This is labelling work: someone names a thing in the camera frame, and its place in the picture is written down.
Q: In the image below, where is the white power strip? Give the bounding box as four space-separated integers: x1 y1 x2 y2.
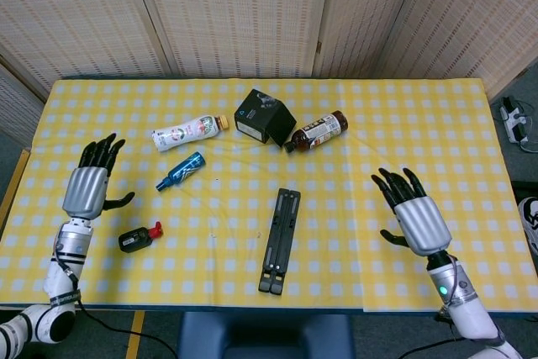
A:
498 97 531 145

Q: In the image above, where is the brown tea bottle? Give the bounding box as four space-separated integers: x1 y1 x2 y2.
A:
283 109 349 154

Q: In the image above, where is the black cardboard box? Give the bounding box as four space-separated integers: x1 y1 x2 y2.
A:
233 88 298 149

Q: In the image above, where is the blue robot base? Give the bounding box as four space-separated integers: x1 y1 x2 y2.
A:
176 312 356 359

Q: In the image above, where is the blue spray bottle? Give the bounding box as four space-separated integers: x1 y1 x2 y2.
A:
155 151 206 193

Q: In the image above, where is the woven folding screen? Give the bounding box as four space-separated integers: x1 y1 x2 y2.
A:
0 0 538 102

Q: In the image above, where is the black bottle with red cap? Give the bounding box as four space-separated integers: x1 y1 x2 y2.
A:
118 220 164 254

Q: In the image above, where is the white yogurt drink bottle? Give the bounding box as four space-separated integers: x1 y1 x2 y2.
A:
150 114 230 153

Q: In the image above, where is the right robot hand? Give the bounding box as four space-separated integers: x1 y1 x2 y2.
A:
370 167 454 257

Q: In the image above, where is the black floor cable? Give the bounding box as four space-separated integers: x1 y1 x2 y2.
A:
77 299 180 359
397 335 463 359

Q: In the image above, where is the yellow checkered tablecloth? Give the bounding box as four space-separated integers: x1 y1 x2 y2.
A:
0 78 538 314

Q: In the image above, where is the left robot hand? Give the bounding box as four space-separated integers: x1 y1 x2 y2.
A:
61 132 136 221

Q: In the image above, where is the white black sneaker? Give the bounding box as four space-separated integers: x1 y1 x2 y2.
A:
517 196 538 258

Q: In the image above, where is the black folding laptop stand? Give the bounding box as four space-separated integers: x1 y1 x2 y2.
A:
257 187 302 296

